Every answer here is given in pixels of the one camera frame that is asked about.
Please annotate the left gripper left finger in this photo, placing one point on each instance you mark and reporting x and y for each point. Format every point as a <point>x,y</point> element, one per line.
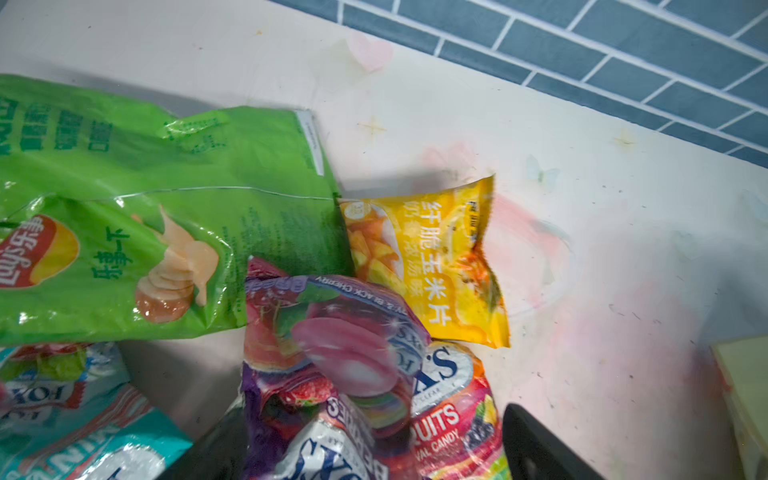
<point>218,454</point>

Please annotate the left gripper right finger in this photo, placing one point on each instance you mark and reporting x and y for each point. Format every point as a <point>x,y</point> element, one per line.
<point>534,452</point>

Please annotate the teal red snack packet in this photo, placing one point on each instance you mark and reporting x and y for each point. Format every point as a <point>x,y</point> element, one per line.
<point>70,411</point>

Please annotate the illustrated paper gift bag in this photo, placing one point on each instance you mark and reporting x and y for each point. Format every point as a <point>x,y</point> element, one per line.
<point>742,367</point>

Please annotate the yellow corn chips packet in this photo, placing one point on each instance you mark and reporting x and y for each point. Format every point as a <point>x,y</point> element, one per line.
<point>429,249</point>

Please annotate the green chips bag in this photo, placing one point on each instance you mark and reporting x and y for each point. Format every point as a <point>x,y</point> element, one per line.
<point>121,221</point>

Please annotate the purple berry candy packet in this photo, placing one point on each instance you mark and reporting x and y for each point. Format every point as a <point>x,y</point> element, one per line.
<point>330,364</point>

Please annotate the lemon fruit candy packet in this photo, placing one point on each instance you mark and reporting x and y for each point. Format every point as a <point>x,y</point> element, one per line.
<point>456,426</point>

